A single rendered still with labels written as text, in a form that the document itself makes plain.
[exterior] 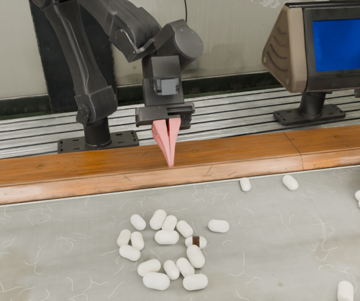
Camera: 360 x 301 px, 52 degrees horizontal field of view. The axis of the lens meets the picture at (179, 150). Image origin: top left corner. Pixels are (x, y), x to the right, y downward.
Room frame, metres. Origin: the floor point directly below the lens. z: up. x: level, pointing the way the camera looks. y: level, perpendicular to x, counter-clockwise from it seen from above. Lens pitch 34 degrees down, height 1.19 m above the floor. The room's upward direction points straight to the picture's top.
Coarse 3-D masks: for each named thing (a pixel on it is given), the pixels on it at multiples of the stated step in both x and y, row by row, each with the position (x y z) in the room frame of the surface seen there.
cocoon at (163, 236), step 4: (156, 232) 0.41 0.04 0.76; (160, 232) 0.40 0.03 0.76; (164, 232) 0.40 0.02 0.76; (168, 232) 0.40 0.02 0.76; (172, 232) 0.40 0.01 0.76; (176, 232) 0.41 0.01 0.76; (156, 236) 0.40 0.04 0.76; (160, 236) 0.40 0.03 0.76; (164, 236) 0.40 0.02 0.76; (168, 236) 0.40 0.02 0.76; (172, 236) 0.40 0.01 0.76; (176, 236) 0.40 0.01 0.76; (156, 240) 0.40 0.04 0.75; (160, 240) 0.39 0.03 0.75; (164, 240) 0.39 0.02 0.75; (168, 240) 0.39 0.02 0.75; (172, 240) 0.39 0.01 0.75; (176, 240) 0.40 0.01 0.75
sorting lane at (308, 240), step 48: (144, 192) 0.52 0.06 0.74; (192, 192) 0.52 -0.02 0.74; (240, 192) 0.52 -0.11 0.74; (288, 192) 0.52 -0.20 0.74; (336, 192) 0.52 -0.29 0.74; (0, 240) 0.41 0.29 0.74; (48, 240) 0.41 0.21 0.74; (96, 240) 0.41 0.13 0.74; (144, 240) 0.41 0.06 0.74; (240, 240) 0.41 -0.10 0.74; (288, 240) 0.41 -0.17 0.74; (336, 240) 0.41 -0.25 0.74; (0, 288) 0.32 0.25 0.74; (48, 288) 0.32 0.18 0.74; (96, 288) 0.32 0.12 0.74; (144, 288) 0.32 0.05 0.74; (240, 288) 0.32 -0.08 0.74; (288, 288) 0.32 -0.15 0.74; (336, 288) 0.32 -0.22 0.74
